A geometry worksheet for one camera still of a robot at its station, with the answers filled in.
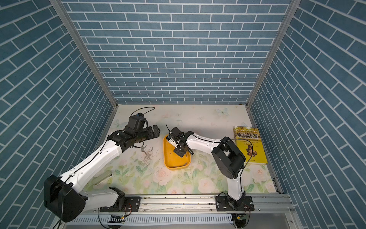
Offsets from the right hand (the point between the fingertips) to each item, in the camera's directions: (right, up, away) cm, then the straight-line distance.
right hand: (181, 149), depth 92 cm
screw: (+3, -8, -3) cm, 9 cm away
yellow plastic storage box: (-6, -8, 0) cm, 10 cm away
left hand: (-13, +13, -11) cm, 21 cm away
